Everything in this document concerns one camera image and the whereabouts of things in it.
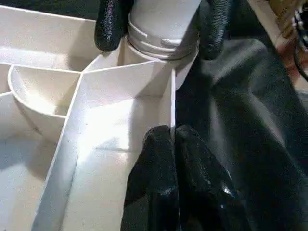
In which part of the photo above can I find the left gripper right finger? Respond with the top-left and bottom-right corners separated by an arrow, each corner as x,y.
174,124 -> 253,231

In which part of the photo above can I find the black mat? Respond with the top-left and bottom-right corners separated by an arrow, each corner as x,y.
0,0 -> 308,231

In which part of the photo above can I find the white plastic table top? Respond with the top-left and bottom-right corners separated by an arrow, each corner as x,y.
0,4 -> 200,231

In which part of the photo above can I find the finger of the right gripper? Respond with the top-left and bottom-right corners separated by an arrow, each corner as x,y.
198,0 -> 231,61
93,0 -> 132,52

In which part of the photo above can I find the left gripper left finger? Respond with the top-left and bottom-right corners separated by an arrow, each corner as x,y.
120,125 -> 180,231

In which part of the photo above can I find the white plastic table leg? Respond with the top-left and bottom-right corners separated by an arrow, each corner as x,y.
119,0 -> 202,68

